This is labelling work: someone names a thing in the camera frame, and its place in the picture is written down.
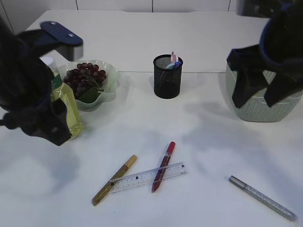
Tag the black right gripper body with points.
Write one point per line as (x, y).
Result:
(280, 49)

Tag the purple artificial grape bunch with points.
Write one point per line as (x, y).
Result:
(86, 81)

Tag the green tea plastic bottle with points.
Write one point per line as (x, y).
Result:
(64, 92)

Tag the red glitter pen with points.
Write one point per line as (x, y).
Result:
(160, 173)

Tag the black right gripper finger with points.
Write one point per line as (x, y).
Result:
(283, 86)
(248, 83)

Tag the black mesh pen holder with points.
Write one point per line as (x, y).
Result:
(166, 83)

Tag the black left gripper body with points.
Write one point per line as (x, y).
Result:
(46, 120)

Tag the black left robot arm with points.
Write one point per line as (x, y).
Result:
(25, 90)

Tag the blue capped scissors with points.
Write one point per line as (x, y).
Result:
(173, 65)

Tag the pink capped scissors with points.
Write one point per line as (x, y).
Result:
(174, 57)

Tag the silver glitter pen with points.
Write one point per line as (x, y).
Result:
(268, 202)

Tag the transparent plastic ruler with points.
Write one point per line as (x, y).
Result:
(141, 179)

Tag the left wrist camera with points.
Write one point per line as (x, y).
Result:
(69, 45)

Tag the green woven plastic basket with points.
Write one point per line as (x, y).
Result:
(256, 109)

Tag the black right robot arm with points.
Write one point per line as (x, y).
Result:
(292, 11)

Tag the light green wavy plate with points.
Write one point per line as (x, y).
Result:
(110, 86)

